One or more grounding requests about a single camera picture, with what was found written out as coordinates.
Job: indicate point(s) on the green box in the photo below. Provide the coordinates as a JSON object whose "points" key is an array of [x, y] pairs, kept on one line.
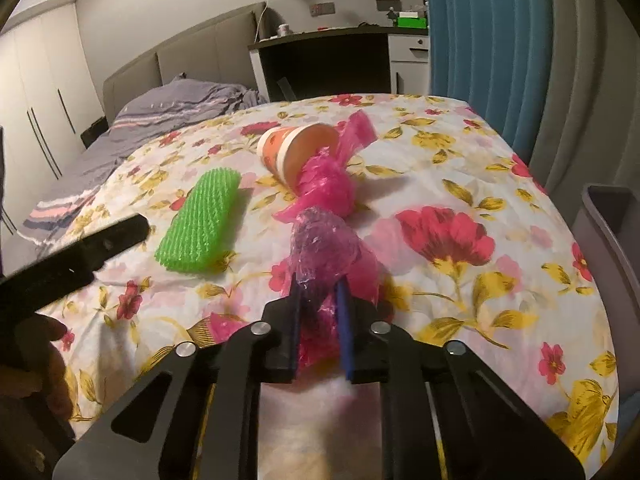
{"points": [[412, 22]]}

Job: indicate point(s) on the small cups on desk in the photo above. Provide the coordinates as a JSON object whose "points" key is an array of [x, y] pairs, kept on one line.
{"points": [[286, 30]]}

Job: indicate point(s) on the white wardrobe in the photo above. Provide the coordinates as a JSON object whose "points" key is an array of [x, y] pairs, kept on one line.
{"points": [[45, 100]]}

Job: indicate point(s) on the black bedside box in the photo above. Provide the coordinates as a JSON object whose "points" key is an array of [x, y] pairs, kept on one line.
{"points": [[94, 132]]}

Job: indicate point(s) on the green foam net sleeve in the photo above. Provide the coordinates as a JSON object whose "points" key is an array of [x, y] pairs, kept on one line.
{"points": [[200, 222]]}

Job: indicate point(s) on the blue curtain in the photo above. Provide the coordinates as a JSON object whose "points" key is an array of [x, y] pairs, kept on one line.
{"points": [[480, 50]]}

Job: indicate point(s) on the grey upholstered bed headboard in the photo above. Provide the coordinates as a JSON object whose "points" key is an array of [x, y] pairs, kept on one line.
{"points": [[200, 55]]}

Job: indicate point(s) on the floral printed tablecloth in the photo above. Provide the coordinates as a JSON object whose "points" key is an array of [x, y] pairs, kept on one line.
{"points": [[450, 185]]}

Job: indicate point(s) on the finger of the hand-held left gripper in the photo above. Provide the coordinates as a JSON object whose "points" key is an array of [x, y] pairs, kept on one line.
{"points": [[80, 255]]}

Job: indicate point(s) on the grey wall socket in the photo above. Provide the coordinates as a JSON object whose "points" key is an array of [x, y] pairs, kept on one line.
{"points": [[387, 5], [322, 9]]}

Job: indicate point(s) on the dark wooden desk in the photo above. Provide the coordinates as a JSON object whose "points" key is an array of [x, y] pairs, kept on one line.
{"points": [[320, 65]]}

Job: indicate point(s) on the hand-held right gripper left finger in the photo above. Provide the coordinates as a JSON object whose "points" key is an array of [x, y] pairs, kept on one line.
{"points": [[295, 325]]}

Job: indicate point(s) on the grey striped duvet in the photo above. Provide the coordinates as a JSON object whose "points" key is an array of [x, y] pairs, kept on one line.
{"points": [[150, 115]]}

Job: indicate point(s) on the white drawer cabinet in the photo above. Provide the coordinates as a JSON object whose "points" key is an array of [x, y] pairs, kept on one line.
{"points": [[409, 65]]}

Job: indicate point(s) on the pink plastic bag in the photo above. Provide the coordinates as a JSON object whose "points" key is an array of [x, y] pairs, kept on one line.
{"points": [[325, 187]]}

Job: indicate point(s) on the person's left hand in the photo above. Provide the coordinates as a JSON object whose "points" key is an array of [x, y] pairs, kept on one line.
{"points": [[37, 355]]}

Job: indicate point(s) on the orange printed paper cup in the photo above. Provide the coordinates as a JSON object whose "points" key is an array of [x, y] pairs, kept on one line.
{"points": [[295, 152]]}

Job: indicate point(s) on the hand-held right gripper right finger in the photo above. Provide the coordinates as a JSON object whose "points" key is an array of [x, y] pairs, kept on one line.
{"points": [[345, 332]]}

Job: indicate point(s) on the grey trash bin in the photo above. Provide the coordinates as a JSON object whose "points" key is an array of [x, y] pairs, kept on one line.
{"points": [[607, 250]]}

